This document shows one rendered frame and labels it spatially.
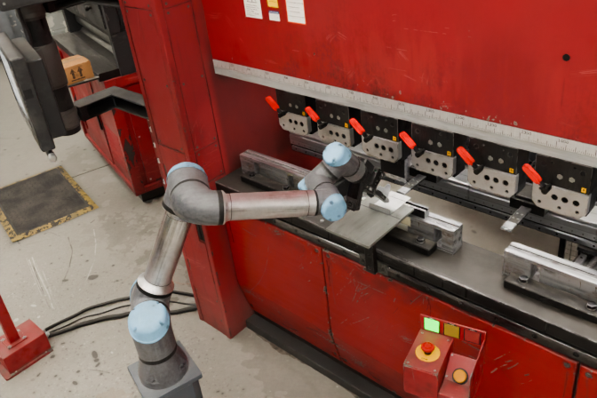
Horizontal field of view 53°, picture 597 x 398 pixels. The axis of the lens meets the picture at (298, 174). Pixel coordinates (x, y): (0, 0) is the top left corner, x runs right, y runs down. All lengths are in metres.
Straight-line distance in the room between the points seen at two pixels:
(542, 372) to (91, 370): 2.11
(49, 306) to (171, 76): 1.80
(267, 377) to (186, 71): 1.44
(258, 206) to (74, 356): 1.92
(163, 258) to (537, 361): 1.17
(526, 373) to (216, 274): 1.45
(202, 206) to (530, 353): 1.08
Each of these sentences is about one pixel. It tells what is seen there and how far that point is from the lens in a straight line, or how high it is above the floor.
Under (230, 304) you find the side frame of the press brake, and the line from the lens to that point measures 3.03.
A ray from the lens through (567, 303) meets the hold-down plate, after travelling 1.95.
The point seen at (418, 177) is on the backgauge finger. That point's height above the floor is 1.01.
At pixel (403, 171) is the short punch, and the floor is 1.13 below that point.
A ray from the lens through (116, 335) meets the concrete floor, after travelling 3.39.
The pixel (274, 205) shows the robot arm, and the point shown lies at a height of 1.28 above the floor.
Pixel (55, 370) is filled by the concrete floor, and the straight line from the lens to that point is 3.35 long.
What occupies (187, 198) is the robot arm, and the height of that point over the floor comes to 1.35.
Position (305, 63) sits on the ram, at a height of 1.47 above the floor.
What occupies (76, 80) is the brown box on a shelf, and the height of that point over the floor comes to 1.01.
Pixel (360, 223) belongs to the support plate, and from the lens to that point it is 2.06.
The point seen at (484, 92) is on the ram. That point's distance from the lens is 1.76.
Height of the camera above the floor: 2.18
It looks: 30 degrees down
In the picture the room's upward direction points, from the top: 7 degrees counter-clockwise
